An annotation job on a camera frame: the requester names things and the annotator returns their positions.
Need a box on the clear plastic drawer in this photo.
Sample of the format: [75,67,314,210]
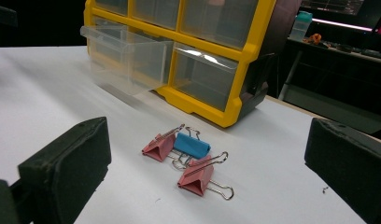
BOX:
[79,25,175,96]

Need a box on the pink binder clip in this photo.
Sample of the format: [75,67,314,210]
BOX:
[141,123,186,162]
[177,151,234,201]

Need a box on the blue binder clip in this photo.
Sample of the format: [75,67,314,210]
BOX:
[171,125,211,171]

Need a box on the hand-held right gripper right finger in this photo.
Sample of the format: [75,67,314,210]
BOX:
[304,117,381,224]

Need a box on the clear bottle with teal cap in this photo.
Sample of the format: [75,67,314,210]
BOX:
[288,10,314,42]

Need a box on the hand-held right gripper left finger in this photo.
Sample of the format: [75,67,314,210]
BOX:
[18,117,112,224]

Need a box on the small orange object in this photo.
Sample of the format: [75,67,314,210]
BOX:
[303,33,322,45]

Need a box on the yellow black organizer cabinet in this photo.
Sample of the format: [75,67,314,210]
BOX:
[83,0,302,129]

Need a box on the dark monitor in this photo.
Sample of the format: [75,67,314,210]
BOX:
[299,0,381,32]

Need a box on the dark desk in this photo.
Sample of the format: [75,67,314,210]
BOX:
[278,38,381,134]

